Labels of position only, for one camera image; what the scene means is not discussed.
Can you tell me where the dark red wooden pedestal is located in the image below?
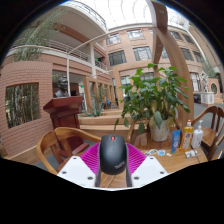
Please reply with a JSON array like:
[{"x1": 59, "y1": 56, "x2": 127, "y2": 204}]
[{"x1": 42, "y1": 95, "x2": 90, "y2": 158}]

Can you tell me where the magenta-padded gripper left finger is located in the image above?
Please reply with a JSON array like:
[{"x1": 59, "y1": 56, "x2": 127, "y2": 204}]
[{"x1": 57, "y1": 142, "x2": 103, "y2": 188}]

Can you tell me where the yellow dish soap bottle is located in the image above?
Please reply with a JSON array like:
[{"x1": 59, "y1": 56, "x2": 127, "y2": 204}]
[{"x1": 180, "y1": 119, "x2": 195, "y2": 153}]

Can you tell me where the spiky agave plant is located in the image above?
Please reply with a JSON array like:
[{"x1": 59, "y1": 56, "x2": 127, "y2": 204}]
[{"x1": 83, "y1": 101, "x2": 106, "y2": 118}]

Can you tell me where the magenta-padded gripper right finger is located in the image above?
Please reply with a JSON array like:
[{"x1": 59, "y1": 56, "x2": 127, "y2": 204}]
[{"x1": 125, "y1": 142, "x2": 169, "y2": 189}]

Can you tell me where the white pump bottle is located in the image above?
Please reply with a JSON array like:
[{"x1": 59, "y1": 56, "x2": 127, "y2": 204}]
[{"x1": 190, "y1": 119, "x2": 204, "y2": 150}]

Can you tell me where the white stone statue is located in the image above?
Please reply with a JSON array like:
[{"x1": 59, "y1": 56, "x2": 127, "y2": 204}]
[{"x1": 199, "y1": 71, "x2": 210, "y2": 94}]

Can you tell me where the long wooden planter bench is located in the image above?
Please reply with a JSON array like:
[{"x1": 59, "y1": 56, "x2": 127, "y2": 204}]
[{"x1": 78, "y1": 109, "x2": 134, "y2": 138}]

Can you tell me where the wooden armchair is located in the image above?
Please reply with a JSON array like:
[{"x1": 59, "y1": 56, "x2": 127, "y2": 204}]
[
  {"x1": 36, "y1": 126, "x2": 102, "y2": 175},
  {"x1": 191, "y1": 105, "x2": 224, "y2": 162},
  {"x1": 126, "y1": 119, "x2": 151, "y2": 148}
]

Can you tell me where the leafy plant in white pot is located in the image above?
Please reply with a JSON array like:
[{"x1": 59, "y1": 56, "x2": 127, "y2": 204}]
[{"x1": 114, "y1": 63, "x2": 191, "y2": 143}]

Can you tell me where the small clear plastic bag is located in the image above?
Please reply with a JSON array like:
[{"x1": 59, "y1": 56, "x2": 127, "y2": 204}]
[{"x1": 184, "y1": 149, "x2": 198, "y2": 159}]

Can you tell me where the dark bust statue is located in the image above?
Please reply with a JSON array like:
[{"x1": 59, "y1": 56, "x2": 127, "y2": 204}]
[{"x1": 53, "y1": 75, "x2": 70, "y2": 99}]

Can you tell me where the blue squeeze tube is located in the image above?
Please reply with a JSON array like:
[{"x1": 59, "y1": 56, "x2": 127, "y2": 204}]
[{"x1": 171, "y1": 129, "x2": 182, "y2": 154}]

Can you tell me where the black computer mouse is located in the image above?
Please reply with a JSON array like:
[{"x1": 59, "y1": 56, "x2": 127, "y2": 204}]
[{"x1": 98, "y1": 133, "x2": 129, "y2": 176}]

